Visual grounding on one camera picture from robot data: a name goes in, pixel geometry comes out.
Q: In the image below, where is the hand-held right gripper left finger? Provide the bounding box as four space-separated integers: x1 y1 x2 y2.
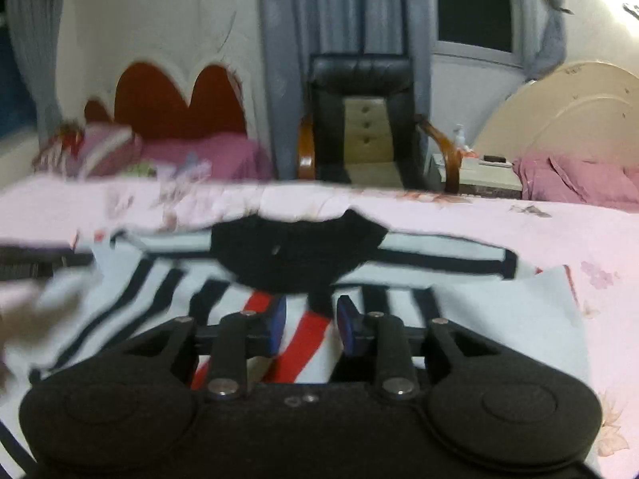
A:
121 295 288 402

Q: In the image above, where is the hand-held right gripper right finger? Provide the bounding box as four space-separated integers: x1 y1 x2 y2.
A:
336 295 501 403

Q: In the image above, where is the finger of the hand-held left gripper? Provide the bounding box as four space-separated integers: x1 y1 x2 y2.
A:
0 245 97 281

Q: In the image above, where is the black white red striped sweater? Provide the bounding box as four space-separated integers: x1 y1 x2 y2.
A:
10 208 595 410

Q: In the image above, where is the pink striped pillow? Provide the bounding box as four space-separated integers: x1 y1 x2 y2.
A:
32 122 147 179

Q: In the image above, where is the dark window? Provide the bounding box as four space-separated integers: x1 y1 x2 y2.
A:
0 25 40 141
434 0 515 53

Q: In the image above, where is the magenta bed sheet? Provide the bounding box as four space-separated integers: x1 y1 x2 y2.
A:
141 132 273 181

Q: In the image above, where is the red heart-shaped headboard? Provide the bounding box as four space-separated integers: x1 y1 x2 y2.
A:
82 55 250 141

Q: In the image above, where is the cream nightstand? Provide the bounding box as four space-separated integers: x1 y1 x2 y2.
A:
431 152 523 198

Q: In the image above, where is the grey curtain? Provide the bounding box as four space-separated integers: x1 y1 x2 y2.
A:
5 0 71 141
506 0 568 83
254 0 436 181

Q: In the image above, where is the pink floral blanket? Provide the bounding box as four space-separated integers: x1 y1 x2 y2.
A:
0 174 639 479

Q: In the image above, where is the black leather office chair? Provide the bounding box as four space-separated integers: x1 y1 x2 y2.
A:
297 54 460 193

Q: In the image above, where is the cream arched headboard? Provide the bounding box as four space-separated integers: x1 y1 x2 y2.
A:
471 60 639 166

